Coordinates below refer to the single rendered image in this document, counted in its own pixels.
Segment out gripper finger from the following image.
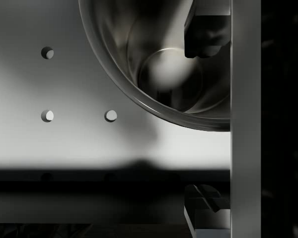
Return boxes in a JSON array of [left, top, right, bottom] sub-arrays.
[[184, 184, 231, 238], [184, 0, 231, 59]]

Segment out yellow mug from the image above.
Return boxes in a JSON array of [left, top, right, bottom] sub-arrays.
[[78, 0, 231, 132]]

